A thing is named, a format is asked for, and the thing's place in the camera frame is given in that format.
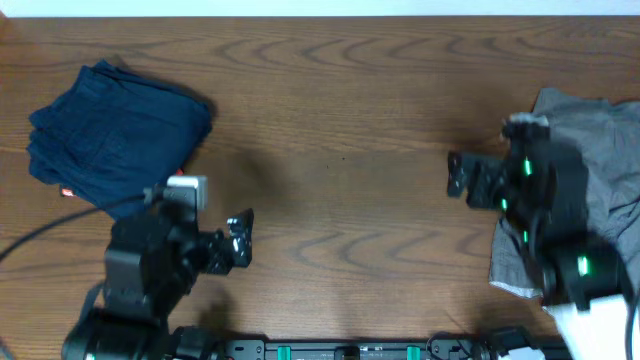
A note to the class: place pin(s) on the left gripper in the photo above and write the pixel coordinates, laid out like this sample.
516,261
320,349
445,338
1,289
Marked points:
217,256

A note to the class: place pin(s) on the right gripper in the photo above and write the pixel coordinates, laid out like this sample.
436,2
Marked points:
459,175

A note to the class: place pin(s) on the navy blue shorts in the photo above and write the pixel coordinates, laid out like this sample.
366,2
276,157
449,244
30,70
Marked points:
114,134

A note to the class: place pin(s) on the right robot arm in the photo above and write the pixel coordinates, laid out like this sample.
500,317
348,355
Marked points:
577,272

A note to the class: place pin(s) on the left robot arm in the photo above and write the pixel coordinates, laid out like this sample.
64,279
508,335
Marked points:
153,260

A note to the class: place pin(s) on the grey shorts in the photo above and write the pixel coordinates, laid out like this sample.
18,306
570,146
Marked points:
607,135

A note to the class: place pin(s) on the red folded garment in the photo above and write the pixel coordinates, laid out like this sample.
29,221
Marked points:
67,192

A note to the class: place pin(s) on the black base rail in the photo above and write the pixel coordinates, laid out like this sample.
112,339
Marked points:
504,343

